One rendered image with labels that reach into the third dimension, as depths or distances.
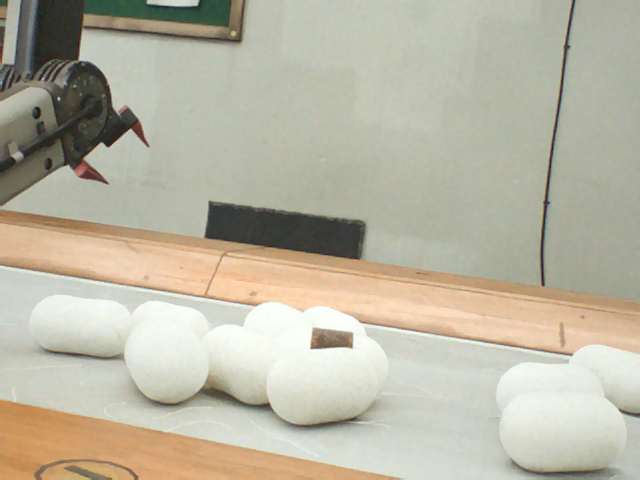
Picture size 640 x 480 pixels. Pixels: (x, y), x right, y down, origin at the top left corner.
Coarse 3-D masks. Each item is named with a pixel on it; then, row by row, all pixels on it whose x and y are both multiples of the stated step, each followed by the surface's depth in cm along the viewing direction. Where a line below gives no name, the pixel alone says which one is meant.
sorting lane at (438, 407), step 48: (0, 288) 40; (48, 288) 42; (96, 288) 44; (0, 336) 30; (384, 336) 40; (432, 336) 42; (0, 384) 23; (48, 384) 24; (96, 384) 25; (432, 384) 31; (480, 384) 32; (192, 432) 21; (240, 432) 22; (288, 432) 22; (336, 432) 23; (384, 432) 23; (432, 432) 24; (480, 432) 25
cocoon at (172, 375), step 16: (144, 320) 25; (160, 320) 24; (176, 320) 25; (128, 336) 25; (144, 336) 23; (160, 336) 23; (176, 336) 23; (192, 336) 23; (128, 352) 24; (144, 352) 23; (160, 352) 23; (176, 352) 23; (192, 352) 23; (128, 368) 24; (144, 368) 23; (160, 368) 23; (176, 368) 23; (192, 368) 23; (144, 384) 23; (160, 384) 23; (176, 384) 23; (192, 384) 23; (160, 400) 23; (176, 400) 23
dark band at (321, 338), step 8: (312, 328) 26; (320, 328) 26; (312, 336) 26; (320, 336) 26; (328, 336) 26; (336, 336) 26; (344, 336) 26; (352, 336) 26; (312, 344) 26; (320, 344) 26; (328, 344) 26; (336, 344) 26; (344, 344) 26; (352, 344) 26
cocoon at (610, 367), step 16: (576, 352) 32; (592, 352) 31; (608, 352) 31; (624, 352) 30; (592, 368) 30; (608, 368) 30; (624, 368) 30; (608, 384) 30; (624, 384) 29; (624, 400) 29
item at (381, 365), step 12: (288, 336) 26; (300, 336) 26; (360, 336) 26; (288, 348) 26; (300, 348) 26; (360, 348) 26; (372, 348) 26; (372, 360) 26; (384, 360) 26; (384, 372) 26; (384, 384) 26
